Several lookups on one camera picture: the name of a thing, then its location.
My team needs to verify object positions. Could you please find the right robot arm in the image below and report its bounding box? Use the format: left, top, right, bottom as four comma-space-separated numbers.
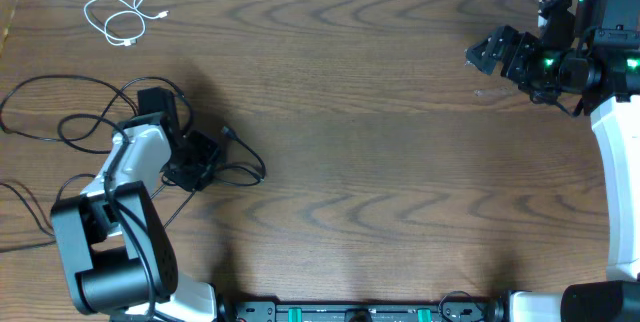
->
465, 0, 639, 321

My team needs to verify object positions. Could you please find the white USB cable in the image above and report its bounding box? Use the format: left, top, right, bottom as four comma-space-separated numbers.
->
82, 0, 174, 47

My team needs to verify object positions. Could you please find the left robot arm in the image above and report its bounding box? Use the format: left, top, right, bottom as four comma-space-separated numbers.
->
51, 87, 221, 321

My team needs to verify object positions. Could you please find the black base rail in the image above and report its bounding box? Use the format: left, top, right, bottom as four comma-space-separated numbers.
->
219, 289, 566, 322

